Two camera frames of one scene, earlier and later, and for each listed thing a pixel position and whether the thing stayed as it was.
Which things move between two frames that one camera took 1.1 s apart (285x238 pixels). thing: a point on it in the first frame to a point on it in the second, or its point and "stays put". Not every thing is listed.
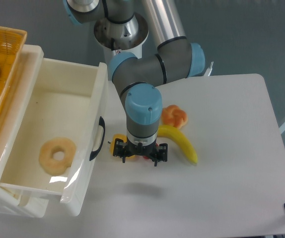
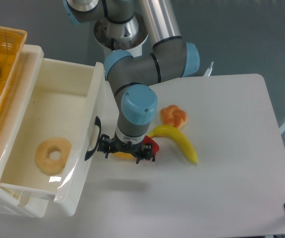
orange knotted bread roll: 172,115 stays put
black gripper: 159,152 to 139,150
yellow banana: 171,132 stays put
